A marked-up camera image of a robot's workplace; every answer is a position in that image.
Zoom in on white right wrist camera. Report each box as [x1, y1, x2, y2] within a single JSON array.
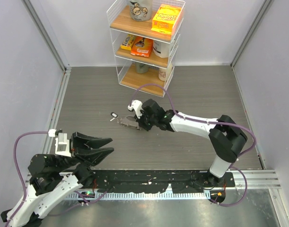
[[127, 100, 143, 119]]

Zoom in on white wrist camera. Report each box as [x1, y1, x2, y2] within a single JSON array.
[[127, 100, 143, 119], [48, 129, 71, 157]]

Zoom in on key with black tag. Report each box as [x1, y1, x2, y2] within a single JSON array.
[[110, 112, 118, 122]]

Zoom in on green grey cup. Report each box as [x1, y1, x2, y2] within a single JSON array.
[[135, 62, 150, 74]]

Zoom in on white wire shelf rack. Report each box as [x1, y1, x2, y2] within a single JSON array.
[[107, 0, 185, 97]]

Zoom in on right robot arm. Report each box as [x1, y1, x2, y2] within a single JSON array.
[[128, 99, 247, 186]]

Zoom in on yellow orange snack box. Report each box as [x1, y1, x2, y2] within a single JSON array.
[[151, 4, 182, 35]]

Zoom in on slotted cable duct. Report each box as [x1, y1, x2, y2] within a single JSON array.
[[64, 190, 211, 201]]

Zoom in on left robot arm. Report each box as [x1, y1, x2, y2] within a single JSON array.
[[0, 129, 114, 227]]

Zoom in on grey cartoon mug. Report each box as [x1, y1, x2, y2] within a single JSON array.
[[127, 0, 153, 22]]

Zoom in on orange snack bag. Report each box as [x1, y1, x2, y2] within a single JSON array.
[[130, 36, 153, 57]]

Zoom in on white cup red print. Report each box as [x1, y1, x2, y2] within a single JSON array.
[[158, 63, 173, 81]]

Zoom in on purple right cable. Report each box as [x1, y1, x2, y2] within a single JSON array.
[[131, 84, 257, 208]]

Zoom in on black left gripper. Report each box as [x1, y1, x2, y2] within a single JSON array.
[[54, 131, 115, 173]]

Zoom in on yellow candy bag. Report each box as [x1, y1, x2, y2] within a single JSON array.
[[120, 34, 137, 51]]

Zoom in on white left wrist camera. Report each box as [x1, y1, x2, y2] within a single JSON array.
[[48, 129, 71, 157]]

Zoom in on white pouch with label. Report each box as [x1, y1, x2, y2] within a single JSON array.
[[153, 40, 173, 58]]

